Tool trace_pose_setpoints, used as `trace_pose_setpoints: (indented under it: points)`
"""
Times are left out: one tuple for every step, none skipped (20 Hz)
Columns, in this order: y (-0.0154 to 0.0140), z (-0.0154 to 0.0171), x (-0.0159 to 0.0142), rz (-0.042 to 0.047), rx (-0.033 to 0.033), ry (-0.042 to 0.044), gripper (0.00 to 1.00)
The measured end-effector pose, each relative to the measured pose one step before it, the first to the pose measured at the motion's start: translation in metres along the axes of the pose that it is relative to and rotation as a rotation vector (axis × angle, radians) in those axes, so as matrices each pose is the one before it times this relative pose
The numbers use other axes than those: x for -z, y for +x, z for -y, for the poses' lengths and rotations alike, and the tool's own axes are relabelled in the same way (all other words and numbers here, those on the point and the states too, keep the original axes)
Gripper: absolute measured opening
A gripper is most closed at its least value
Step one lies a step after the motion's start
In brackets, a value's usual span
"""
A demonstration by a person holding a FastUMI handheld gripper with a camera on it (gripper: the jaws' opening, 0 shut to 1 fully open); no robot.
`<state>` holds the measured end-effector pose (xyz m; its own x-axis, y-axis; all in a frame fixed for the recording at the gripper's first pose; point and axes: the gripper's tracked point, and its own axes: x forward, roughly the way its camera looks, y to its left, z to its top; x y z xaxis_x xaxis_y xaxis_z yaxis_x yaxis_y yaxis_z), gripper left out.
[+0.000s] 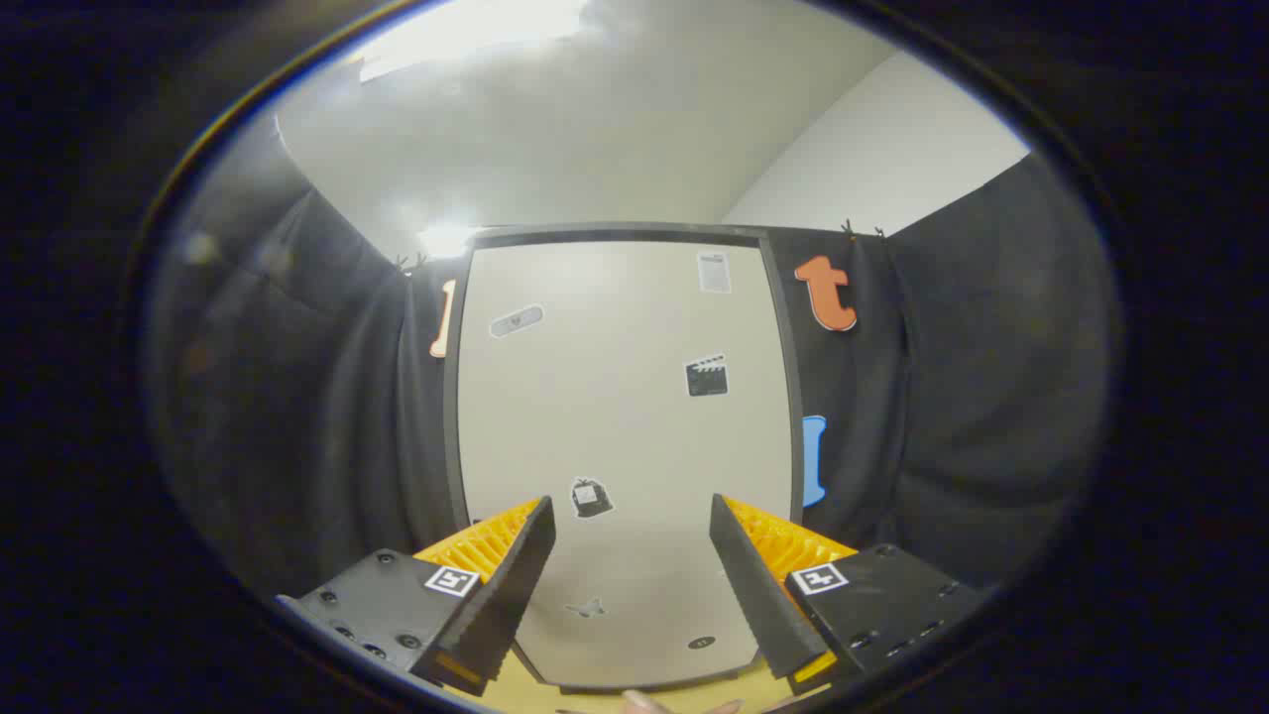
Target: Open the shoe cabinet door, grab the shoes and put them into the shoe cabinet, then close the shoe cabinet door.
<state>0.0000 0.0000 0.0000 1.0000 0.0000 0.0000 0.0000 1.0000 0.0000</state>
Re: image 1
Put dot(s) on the black backdrop cloth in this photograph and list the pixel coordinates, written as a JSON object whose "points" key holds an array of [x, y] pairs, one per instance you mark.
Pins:
{"points": [[297, 416]]}

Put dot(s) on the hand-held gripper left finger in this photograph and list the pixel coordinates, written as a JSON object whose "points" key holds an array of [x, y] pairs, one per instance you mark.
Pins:
{"points": [[516, 585]]}

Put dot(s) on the grey shoe cabinet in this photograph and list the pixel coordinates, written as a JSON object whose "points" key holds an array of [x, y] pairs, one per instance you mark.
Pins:
{"points": [[615, 234]]}

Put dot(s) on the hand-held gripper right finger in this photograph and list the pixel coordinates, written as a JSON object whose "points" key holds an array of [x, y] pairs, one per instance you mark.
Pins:
{"points": [[758, 585]]}

